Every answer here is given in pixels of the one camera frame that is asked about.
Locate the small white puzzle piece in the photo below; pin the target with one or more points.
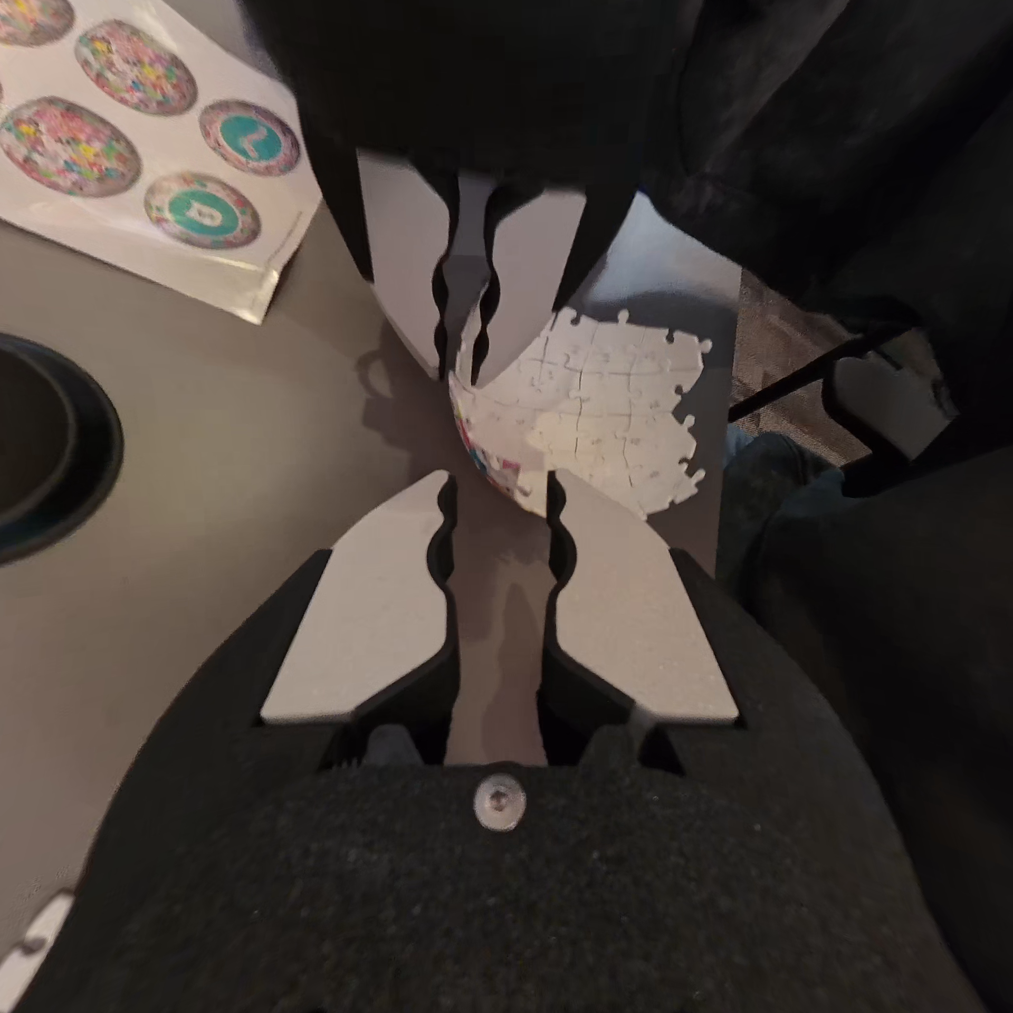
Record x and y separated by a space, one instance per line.
36 926

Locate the printed instruction sheet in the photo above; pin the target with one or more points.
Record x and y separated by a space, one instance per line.
119 119

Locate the person's blue jeans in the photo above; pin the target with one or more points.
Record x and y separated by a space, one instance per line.
779 491

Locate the black office chair base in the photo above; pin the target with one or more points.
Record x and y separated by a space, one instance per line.
870 443

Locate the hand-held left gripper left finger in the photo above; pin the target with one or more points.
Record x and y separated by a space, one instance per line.
364 633

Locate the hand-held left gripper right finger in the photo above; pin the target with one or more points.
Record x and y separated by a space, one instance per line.
633 633

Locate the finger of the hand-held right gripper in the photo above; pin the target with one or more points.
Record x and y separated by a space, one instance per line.
530 269
403 253

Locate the white puzzle ball shell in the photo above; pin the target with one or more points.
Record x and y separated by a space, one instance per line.
601 411

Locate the black round ball stand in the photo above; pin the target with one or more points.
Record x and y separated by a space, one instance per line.
47 451

